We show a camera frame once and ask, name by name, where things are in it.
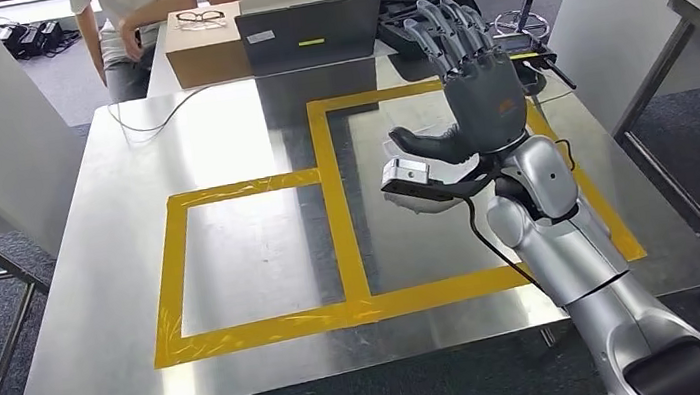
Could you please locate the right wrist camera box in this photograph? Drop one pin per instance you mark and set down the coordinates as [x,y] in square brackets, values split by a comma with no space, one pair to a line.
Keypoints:
[407,175]

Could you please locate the black rimmed glasses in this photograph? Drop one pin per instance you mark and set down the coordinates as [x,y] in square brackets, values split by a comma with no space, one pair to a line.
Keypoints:
[191,19]

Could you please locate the stainless steel workbench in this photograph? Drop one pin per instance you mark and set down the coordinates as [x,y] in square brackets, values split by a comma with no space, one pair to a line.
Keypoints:
[250,255]

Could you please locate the grey laptop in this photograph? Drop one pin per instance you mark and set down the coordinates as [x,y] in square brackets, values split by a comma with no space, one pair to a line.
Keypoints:
[309,27]

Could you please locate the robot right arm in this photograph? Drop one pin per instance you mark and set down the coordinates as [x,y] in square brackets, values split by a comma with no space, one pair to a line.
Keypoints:
[562,243]

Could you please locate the person's left forearm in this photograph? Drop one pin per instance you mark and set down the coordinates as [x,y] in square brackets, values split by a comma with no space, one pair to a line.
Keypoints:
[159,6]

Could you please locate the black remote controller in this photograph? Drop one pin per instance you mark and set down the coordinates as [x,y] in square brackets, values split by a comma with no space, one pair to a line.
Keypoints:
[532,50]

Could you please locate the black foam-lined case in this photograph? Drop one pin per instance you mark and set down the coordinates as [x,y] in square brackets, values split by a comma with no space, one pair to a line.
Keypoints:
[389,24]

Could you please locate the black battery chargers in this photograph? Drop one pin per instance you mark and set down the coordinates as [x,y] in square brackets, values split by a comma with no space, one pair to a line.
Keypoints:
[30,41]

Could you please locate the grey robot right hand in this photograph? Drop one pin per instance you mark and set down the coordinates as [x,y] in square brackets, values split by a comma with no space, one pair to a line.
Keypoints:
[485,106]

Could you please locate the brown cardboard box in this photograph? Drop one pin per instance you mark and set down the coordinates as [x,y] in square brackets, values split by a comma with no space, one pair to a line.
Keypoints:
[205,53]

